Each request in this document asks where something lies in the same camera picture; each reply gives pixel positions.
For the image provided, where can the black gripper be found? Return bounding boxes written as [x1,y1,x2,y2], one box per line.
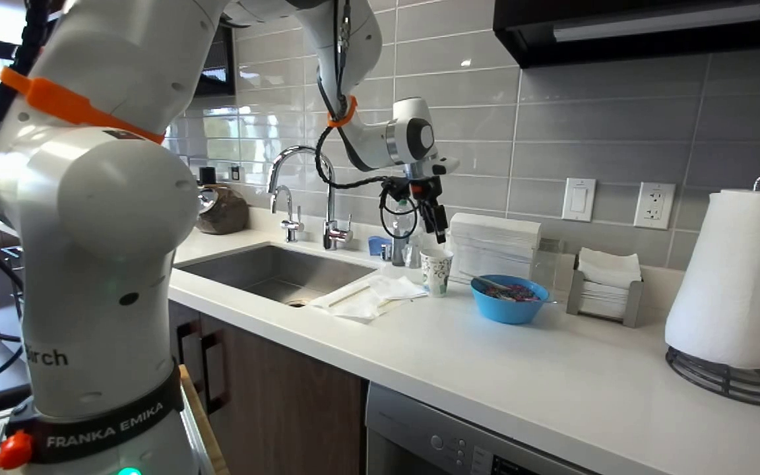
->
[378,154,451,244]

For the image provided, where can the patterned white paper cup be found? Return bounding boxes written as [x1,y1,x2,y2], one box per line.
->
[418,244,455,298]

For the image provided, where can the blue sponge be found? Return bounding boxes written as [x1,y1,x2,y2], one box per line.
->
[367,231,393,261]

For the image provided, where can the stack of folded white towels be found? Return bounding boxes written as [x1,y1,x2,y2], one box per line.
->
[446,211,544,282]

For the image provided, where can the chrome gooseneck faucet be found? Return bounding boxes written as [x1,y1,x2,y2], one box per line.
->
[267,143,354,252]

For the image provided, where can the blue bowl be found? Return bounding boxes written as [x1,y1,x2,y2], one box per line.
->
[467,272,554,327]

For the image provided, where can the small chrome side tap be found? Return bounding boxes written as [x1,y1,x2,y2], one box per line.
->
[268,182,305,244]

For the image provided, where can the grey napkin holder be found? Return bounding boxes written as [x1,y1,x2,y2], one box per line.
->
[565,261,647,330]

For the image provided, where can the stainless steel sink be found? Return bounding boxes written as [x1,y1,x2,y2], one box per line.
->
[173,240,380,309]

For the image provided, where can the white napkins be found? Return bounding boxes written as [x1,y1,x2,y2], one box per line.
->
[575,244,644,321]

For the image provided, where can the brown basket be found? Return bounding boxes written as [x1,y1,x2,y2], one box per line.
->
[195,182,254,236]

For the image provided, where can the dark stainless dishwasher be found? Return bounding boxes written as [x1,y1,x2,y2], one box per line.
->
[362,379,595,475]

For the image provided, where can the brown wooden cabinet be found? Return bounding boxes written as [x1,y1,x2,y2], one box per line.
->
[166,301,368,475]

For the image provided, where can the black range hood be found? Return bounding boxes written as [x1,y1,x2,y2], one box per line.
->
[491,0,760,70]

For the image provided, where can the wooden slat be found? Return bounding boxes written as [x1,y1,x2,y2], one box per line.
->
[173,362,234,475]

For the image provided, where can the small orange cable strap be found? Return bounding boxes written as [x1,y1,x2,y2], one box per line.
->
[325,92,362,132]

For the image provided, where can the white light switch plate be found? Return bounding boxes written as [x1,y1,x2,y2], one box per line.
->
[558,177,601,223]

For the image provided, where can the white wall outlet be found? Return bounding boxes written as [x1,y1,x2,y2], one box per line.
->
[631,178,677,231]

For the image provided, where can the black cabinet handle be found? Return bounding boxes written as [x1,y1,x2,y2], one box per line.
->
[197,330,231,416]
[173,315,203,391]

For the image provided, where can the large orange cable strap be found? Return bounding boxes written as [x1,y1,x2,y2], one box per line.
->
[0,66,169,144]

